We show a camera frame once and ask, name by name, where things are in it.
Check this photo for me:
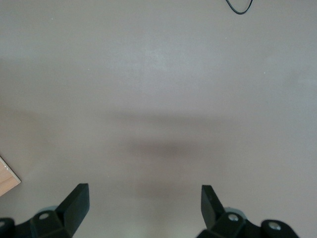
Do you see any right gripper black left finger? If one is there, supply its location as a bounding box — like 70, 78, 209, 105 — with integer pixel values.
0, 183, 90, 238

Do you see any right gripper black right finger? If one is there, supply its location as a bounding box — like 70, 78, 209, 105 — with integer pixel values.
197, 184, 301, 238

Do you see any beech wood drawer cabinet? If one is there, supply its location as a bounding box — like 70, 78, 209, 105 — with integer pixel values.
0, 155, 22, 198

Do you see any thin black looped cable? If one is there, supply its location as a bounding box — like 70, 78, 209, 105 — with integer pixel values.
224, 0, 254, 15

